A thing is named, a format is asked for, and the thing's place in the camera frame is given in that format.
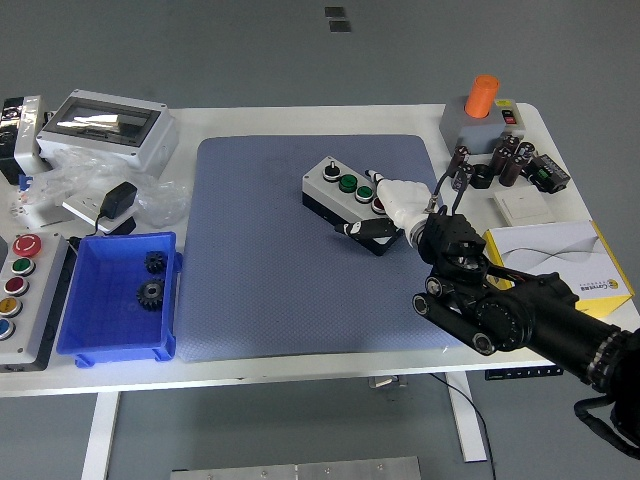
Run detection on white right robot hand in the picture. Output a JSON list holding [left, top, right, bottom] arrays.
[[333, 168, 434, 246]]

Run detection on grey four-button control box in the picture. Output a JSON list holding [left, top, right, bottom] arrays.
[[301, 156, 405, 258]]

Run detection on grey five-button control box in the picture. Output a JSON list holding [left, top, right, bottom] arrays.
[[0, 232, 76, 374]]

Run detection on orange cylinder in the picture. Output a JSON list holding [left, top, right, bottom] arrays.
[[464, 74, 500, 120]]

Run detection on black module with green terminals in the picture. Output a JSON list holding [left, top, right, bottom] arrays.
[[522, 153, 571, 195]]

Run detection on blue-grey textured mat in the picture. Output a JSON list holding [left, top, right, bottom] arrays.
[[177, 133, 476, 364]]

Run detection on yellow and white carton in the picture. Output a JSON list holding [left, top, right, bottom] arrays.
[[483, 219, 637, 317]]

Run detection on black table control panel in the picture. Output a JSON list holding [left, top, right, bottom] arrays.
[[483, 366, 565, 382]]

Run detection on white table leg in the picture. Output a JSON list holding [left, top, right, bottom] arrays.
[[446, 372, 489, 464], [79, 392, 121, 480]]

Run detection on clear plastic bag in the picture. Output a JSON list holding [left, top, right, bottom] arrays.
[[29, 147, 194, 229]]

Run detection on small black gear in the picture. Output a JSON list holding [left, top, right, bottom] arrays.
[[143, 250, 168, 275]]

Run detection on large black gear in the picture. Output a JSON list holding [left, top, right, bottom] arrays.
[[135, 277, 166, 312]]

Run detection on black power adapter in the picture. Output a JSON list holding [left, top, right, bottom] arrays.
[[94, 181, 139, 234]]

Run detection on grey metal plate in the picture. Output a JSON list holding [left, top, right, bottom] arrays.
[[169, 455, 422, 480]]

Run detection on white power socket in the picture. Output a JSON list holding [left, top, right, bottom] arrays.
[[62, 192, 139, 236]]

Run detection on blue plastic bin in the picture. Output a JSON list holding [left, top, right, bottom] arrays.
[[55, 231, 184, 369]]

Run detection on white part with blue clip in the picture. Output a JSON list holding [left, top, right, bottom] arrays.
[[7, 174, 66, 229]]

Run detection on white and black device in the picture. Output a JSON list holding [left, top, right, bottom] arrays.
[[0, 94, 54, 186]]

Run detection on black ring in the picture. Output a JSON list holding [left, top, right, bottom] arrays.
[[469, 163, 494, 190]]

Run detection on grey switch box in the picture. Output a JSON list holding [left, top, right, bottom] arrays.
[[439, 97, 526, 156]]

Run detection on white wall switch plate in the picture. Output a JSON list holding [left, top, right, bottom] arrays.
[[492, 189, 559, 226]]

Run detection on black cable under table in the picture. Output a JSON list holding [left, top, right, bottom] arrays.
[[427, 372, 499, 480]]

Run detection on grey enclosure with clear lid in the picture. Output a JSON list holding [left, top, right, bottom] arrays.
[[35, 88, 180, 176]]

